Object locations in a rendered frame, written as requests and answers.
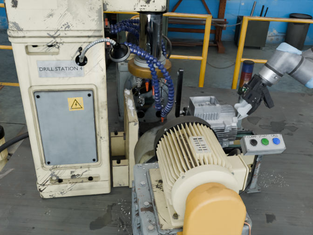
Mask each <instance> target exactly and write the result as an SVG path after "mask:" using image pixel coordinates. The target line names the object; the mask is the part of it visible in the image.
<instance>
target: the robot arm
mask: <svg viewBox="0 0 313 235"><path fill-rule="evenodd" d="M285 73H287V74H288V75H290V76H291V77H293V78H294V79H296V80H297V81H298V82H300V83H301V84H303V85H304V86H305V87H307V88H309V89H311V88H313V47H312V48H310V49H308V50H304V51H300V50H298V49H296V48H294V47H293V46H291V45H289V44H287V43H285V42H283V43H281V44H280V45H279V46H278V47H277V48H276V50H275V51H274V53H273V54H272V55H271V57H270V58H269V59H268V60H267V62H266V63H265V64H264V65H263V67H262V68H261V69H260V71H259V72H258V74H259V75H257V74H254V76H253V77H252V78H251V79H250V81H249V82H248V83H247V84H246V83H245V84H244V85H243V86H242V88H243V87H246V88H245V89H244V91H241V89H242V88H241V89H240V90H239V91H238V93H239V94H241V97H242V98H243V99H244V101H243V102H242V103H240V104H235V105H234V107H235V109H236V110H237V111H238V116H237V117H238V120H240V119H243V118H245V117H247V116H248V115H251V114H252V113H253V112H254V111H255V110H256V109H257V108H258V107H259V106H260V104H261V102H262V101H263V100H264V104H265V106H266V107H268V108H269V109H270V108H272V107H274V103H273V100H272V98H271V96H270V93H269V91H268V88H267V86H269V87H271V86H272V85H273V84H274V85H276V83H277V82H278V81H279V80H280V78H281V77H282V76H283V75H284V74H285ZM250 104H252V105H250Z"/></svg>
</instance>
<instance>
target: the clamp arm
mask: <svg viewBox="0 0 313 235"><path fill-rule="evenodd" d="M183 74H184V70H183V68H178V72H177V75H178V77H177V95H176V101H175V105H176V107H175V116H176V118H177V117H180V115H181V114H182V113H180V112H181V111H180V107H181V96H182V85H183Z"/></svg>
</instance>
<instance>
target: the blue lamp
mask: <svg viewBox="0 0 313 235"><path fill-rule="evenodd" d="M253 67H254V64H253V65H247V64H244V63H243V65H242V71H243V72H245V73H252V72H253Z"/></svg>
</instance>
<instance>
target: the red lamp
mask: <svg viewBox="0 0 313 235"><path fill-rule="evenodd" d="M240 78H241V79H242V80H245V81H250V79H251V78H252V73H245V72H243V71H241V77H240Z"/></svg>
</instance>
